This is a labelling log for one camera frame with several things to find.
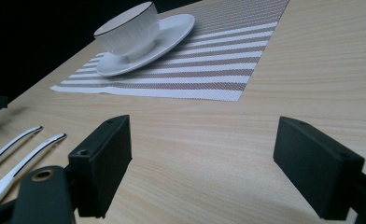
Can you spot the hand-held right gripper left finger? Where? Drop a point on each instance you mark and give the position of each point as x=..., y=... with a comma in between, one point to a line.
x=101, y=165

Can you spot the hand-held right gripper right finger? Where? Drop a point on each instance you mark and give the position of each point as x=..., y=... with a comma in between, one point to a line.
x=312, y=168

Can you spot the white ribbed cup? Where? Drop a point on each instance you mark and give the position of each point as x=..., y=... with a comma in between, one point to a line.
x=131, y=31

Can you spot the striped woven placemat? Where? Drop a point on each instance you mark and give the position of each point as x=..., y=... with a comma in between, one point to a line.
x=215, y=65

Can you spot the white saucer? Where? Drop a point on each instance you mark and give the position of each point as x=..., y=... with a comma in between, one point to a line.
x=171, y=34

